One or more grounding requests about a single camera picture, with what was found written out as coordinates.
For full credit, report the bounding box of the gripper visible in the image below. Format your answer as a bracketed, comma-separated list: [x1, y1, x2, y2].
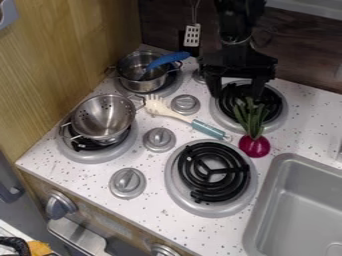
[196, 41, 280, 102]

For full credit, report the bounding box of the silver pot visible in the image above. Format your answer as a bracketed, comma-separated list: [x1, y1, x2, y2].
[114, 49, 185, 94]

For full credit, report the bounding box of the white tool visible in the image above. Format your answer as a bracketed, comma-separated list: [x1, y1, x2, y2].
[181, 0, 204, 48]

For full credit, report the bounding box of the silver strainer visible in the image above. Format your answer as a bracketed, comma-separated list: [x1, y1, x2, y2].
[58, 93, 147, 146]

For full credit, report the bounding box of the cream pasta spoon blue handle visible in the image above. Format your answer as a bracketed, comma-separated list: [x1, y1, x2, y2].
[141, 93, 234, 143]

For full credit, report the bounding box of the red toy onion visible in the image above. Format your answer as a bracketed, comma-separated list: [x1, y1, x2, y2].
[231, 96, 273, 159]

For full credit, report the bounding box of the toy stove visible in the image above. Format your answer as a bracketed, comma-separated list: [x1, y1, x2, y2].
[54, 45, 292, 220]

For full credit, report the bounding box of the toy sink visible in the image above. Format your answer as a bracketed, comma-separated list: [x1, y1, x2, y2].
[241, 152, 342, 256]

